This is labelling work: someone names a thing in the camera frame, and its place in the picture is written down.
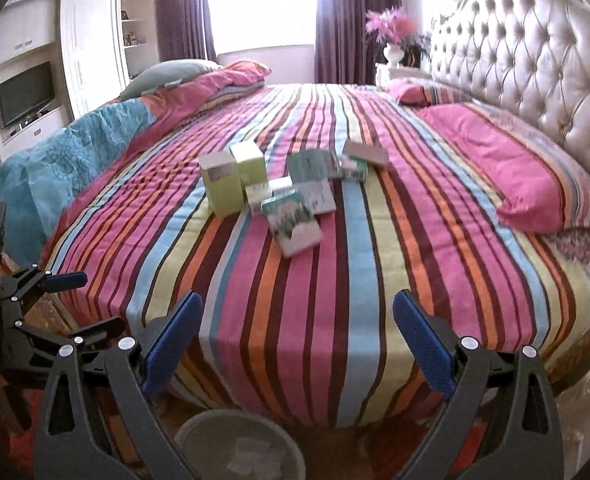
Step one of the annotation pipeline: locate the tall green box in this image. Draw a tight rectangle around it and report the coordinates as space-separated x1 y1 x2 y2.
198 152 243 218

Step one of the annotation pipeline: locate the small green white box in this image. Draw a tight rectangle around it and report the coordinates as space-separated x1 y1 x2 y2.
336 155 371 181

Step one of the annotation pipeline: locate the flat white green box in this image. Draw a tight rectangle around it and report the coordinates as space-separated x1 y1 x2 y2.
295 180 337 216

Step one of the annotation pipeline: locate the large pink pillow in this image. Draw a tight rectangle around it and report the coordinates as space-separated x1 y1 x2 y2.
417 102 590 233

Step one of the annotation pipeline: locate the green floral box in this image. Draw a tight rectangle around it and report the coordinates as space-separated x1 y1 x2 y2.
261 195 322 259

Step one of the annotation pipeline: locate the teal box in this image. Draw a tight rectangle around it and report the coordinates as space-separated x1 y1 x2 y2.
287 150 337 186

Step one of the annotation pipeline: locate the white tufted headboard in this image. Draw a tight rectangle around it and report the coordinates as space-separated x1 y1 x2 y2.
427 0 590 201

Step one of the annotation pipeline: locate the white vase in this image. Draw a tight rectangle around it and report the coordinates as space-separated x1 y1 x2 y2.
382 42 405 67

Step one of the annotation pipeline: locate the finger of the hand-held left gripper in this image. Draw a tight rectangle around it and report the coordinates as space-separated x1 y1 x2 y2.
0 267 88 311
10 317 126 386

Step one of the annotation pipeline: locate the small striped pillow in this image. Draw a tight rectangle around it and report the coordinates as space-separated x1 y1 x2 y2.
387 78 470 107

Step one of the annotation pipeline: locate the pink flower bouquet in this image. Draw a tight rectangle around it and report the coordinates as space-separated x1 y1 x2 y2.
365 6 426 46

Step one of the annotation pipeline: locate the white television cabinet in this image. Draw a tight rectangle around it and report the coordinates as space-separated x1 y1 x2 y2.
0 0 76 171

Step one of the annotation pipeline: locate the small pale green box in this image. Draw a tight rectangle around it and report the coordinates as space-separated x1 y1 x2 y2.
245 182 276 213

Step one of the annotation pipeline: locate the light green box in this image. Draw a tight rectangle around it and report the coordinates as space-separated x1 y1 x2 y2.
230 141 267 188

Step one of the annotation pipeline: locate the striped bedspread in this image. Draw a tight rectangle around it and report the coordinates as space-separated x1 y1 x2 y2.
42 82 590 428

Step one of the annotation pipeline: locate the white nightstand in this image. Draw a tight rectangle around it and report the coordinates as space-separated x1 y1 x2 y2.
375 62 433 88

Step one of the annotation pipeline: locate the grey pillow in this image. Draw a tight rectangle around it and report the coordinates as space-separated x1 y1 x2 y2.
120 59 221 101

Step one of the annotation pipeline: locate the metallic pink box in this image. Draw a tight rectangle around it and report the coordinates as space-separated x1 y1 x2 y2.
343 140 389 168

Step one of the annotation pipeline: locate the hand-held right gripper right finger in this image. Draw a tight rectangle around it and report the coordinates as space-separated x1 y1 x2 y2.
392 289 566 480

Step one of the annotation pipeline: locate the white open shelf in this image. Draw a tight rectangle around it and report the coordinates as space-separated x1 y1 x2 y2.
118 0 163 81

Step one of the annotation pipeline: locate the teal and pink folded quilt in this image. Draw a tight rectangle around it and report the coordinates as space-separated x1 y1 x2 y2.
0 60 273 256

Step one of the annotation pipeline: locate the white wardrobe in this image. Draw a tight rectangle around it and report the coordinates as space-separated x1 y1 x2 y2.
58 0 128 121

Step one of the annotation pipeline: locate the white plastic mesh basket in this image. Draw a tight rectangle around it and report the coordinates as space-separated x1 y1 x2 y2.
175 409 303 480

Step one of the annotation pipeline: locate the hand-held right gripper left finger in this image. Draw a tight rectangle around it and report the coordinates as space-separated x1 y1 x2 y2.
34 290 206 480

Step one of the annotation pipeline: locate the purple curtain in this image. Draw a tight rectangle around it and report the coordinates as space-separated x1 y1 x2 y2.
155 0 218 63
315 0 403 86

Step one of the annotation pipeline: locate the black television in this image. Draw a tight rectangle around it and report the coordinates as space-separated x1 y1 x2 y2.
0 61 56 128

